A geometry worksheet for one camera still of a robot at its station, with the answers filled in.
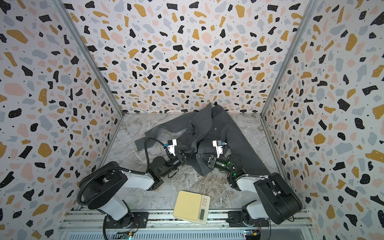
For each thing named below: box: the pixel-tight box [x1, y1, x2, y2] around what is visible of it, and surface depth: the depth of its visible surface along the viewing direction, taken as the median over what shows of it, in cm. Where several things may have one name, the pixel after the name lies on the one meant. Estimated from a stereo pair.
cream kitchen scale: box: [172, 190, 211, 225], surface depth 78 cm
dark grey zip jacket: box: [135, 103, 270, 177], surface depth 105 cm
